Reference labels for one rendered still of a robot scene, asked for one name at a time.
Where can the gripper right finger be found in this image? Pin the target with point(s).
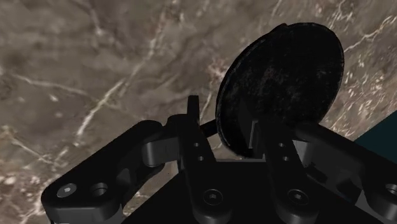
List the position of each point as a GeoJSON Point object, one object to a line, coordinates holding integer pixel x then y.
{"type": "Point", "coordinates": [285, 161]}

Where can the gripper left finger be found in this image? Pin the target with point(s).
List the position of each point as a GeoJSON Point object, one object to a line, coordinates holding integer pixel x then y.
{"type": "Point", "coordinates": [198, 149]}

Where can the black round pan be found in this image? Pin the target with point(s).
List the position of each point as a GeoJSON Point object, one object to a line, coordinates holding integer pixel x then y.
{"type": "Point", "coordinates": [288, 74]}

